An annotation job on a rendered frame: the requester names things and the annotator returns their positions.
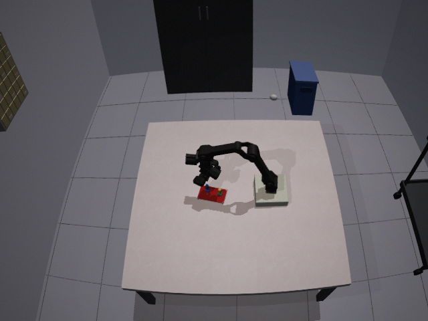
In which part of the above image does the red circuit board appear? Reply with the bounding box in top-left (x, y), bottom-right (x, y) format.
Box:
top-left (197, 185), bottom-right (227, 203)

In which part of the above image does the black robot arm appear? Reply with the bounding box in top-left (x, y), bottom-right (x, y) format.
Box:
top-left (185, 141), bottom-right (278, 194)

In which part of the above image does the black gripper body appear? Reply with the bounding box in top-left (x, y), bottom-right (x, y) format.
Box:
top-left (193, 159), bottom-right (219, 187)

